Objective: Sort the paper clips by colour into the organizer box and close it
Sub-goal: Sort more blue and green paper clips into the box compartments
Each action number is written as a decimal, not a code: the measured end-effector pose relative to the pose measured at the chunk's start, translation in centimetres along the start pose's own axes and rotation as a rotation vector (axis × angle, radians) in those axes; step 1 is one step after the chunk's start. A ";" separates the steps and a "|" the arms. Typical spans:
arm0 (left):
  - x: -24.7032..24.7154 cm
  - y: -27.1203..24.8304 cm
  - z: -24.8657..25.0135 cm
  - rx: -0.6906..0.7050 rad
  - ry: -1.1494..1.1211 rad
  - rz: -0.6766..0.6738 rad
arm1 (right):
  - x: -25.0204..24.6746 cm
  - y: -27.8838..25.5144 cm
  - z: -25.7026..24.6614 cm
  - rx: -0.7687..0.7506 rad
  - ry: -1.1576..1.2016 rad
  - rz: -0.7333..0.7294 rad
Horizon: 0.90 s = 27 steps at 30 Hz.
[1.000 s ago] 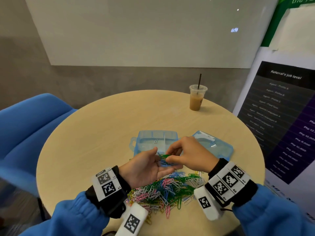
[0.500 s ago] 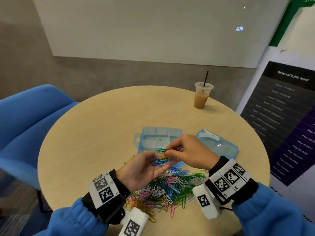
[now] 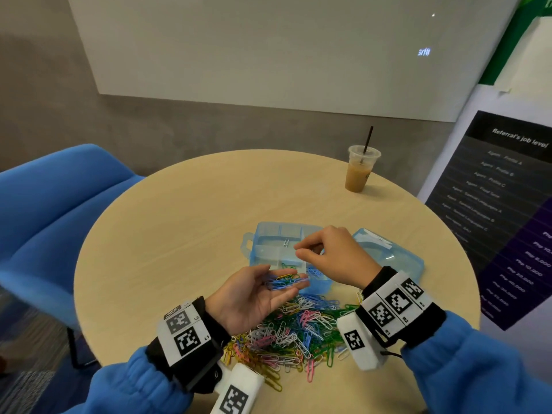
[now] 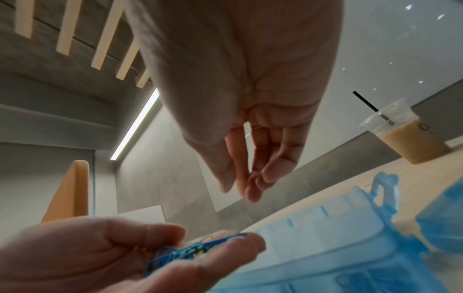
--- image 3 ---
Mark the person's right hand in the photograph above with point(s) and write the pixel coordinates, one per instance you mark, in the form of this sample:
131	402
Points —
345	254

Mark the person's left hand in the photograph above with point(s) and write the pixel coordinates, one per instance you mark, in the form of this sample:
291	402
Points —
241	302

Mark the bunch of blue paper clips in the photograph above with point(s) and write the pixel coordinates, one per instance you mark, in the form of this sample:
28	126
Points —
286	281

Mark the pile of coloured paper clips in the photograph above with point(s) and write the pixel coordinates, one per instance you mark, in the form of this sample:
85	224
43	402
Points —
298	336

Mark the blue compartment organizer box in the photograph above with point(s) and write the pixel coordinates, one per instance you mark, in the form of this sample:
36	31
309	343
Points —
272	241

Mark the person's left forearm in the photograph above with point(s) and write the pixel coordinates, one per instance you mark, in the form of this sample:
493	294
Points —
121	388

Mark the blue transparent box lid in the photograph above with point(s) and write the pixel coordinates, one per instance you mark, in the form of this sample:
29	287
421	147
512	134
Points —
397	252

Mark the left wrist marker band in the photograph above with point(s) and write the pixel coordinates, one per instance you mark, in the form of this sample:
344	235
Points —
184	333

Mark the wrist marker band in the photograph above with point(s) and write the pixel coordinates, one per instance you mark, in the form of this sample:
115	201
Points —
395	304
184	333

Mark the right wrist marker band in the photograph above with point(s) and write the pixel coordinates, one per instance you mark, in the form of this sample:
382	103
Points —
395	304

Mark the iced coffee plastic cup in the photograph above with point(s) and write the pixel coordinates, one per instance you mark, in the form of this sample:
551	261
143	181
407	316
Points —
359	176

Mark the round wooden table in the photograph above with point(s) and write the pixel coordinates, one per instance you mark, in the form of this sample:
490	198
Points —
190	211

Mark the black drinking straw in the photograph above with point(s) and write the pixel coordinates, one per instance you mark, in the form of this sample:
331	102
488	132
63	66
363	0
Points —
368	138

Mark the standing poster banner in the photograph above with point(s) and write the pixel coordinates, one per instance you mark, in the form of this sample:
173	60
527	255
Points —
500	211

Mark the blue upholstered chair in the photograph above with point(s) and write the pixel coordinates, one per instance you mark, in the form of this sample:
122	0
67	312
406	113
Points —
43	228

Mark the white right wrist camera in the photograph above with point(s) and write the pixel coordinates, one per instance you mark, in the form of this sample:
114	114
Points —
358	342

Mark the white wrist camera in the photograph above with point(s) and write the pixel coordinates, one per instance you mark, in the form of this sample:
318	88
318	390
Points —
237	392
358	342

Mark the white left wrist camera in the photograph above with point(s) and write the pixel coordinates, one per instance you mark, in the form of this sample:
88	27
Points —
237	392

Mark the white wall board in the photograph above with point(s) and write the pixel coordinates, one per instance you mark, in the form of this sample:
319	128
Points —
293	47

